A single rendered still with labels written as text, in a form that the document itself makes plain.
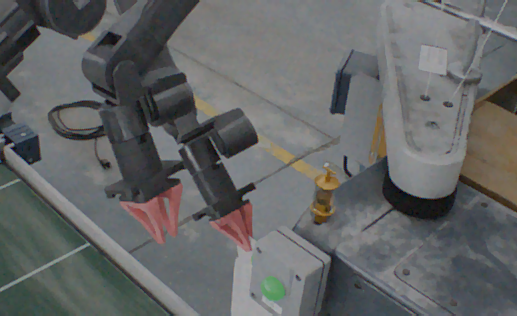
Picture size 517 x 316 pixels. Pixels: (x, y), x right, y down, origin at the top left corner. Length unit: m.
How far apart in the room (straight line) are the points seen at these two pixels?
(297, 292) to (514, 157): 0.40
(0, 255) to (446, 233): 1.59
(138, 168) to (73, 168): 2.22
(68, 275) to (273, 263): 1.37
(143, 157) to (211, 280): 1.70
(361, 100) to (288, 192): 1.88
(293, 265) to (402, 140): 0.20
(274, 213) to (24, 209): 1.08
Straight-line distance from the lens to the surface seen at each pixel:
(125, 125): 0.92
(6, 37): 0.81
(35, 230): 2.25
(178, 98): 0.95
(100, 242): 2.17
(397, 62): 1.00
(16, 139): 2.65
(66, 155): 3.23
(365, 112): 1.18
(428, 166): 0.80
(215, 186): 1.13
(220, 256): 2.70
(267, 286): 0.78
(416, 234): 0.82
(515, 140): 1.05
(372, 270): 0.76
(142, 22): 0.89
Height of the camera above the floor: 1.85
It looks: 35 degrees down
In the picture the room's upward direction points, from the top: 6 degrees clockwise
